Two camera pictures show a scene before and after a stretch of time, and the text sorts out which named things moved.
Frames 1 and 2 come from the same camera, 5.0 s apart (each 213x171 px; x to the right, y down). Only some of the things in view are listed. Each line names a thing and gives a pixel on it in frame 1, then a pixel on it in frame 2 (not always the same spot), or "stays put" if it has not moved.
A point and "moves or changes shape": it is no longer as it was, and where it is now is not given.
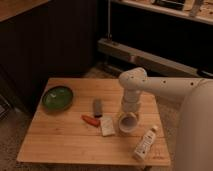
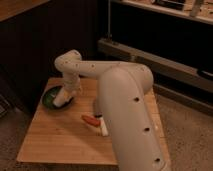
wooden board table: (76, 121) stays put
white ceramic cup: (128, 122) moves or changes shape
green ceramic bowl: (57, 99) stays put
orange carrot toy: (91, 121) stays put
